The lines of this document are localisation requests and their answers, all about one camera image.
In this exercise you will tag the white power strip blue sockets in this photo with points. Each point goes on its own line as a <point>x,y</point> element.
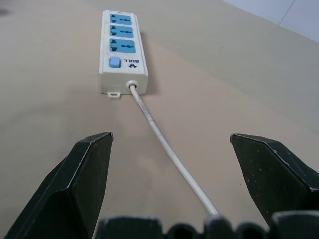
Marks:
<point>122,57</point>

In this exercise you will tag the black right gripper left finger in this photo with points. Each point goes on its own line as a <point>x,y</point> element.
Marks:
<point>72,184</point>

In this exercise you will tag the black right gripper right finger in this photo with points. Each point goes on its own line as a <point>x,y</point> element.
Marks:
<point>271,179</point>

